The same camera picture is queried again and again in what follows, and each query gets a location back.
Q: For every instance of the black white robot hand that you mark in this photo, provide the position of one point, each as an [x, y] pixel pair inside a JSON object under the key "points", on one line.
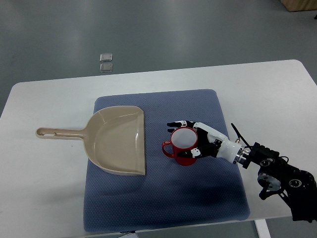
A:
{"points": [[210, 142]]}

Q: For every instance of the red cup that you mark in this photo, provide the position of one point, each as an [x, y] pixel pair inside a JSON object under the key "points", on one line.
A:
{"points": [[181, 140]]}

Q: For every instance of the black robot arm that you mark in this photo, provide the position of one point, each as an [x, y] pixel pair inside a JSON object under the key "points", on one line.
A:
{"points": [[296, 187]]}

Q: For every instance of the beige plastic dustpan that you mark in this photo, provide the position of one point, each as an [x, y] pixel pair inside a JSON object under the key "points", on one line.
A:
{"points": [[114, 139]]}

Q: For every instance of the blue fabric mat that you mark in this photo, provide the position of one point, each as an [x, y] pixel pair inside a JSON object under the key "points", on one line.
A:
{"points": [[210, 190]]}

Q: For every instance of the white table leg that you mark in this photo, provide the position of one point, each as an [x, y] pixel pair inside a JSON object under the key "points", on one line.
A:
{"points": [[262, 228]]}

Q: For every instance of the lower silver floor plate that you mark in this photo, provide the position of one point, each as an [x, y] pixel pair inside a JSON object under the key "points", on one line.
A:
{"points": [[106, 67]]}

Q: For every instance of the silver floor plate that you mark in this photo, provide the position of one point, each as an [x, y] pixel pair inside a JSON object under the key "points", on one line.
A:
{"points": [[106, 67], [105, 57]]}

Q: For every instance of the upper silver floor plate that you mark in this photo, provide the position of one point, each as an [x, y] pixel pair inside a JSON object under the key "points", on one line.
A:
{"points": [[105, 57]]}

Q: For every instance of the wooden box corner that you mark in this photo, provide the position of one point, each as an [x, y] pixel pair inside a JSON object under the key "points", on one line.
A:
{"points": [[299, 5]]}

